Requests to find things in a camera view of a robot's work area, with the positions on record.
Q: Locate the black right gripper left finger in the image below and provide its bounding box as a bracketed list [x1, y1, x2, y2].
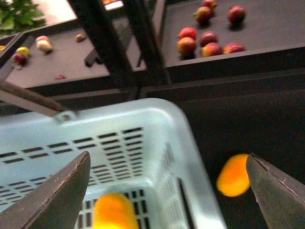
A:
[0, 151, 91, 229]

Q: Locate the yellow mango on tray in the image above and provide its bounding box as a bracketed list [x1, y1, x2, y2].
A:
[216, 154, 250, 197]

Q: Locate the yellow mango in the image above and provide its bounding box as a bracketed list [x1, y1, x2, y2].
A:
[216, 154, 250, 197]
[92, 193, 139, 229]

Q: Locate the brown basket handle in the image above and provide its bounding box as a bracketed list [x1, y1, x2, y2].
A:
[0, 81, 69, 117]

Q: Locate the light blue plastic basket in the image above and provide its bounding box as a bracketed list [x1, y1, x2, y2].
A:
[0, 99, 226, 229]

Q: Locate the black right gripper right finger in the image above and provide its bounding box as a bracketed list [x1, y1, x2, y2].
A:
[246, 154, 305, 229]

